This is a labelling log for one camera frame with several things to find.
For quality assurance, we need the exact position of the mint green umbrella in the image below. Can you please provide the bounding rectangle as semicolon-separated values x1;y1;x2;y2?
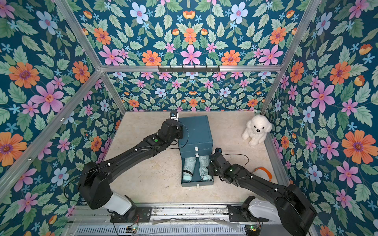
182;157;196;183
199;155;213;182

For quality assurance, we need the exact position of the teal plastic drawer cabinet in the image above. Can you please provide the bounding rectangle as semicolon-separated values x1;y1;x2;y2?
178;116;214;187

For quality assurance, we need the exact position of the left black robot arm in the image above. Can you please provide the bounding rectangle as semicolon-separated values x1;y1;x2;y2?
78;119;184;215

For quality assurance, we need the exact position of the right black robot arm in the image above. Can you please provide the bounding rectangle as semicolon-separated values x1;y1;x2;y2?
208;148;317;236

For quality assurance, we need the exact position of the orange white round object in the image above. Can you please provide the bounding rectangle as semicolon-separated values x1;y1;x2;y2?
253;167;273;182

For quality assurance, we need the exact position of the white plush dog toy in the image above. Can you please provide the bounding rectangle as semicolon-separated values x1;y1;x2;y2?
242;115;272;147

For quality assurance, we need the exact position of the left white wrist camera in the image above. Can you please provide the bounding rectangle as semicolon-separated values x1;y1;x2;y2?
169;110;179;121

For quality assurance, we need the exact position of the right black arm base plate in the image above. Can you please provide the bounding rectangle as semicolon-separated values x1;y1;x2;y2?
227;196;268;222

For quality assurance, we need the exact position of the black wall hook rail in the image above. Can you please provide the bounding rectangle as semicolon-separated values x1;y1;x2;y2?
158;65;221;73

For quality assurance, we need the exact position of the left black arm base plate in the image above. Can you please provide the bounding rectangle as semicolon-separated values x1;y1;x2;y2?
110;205;152;224

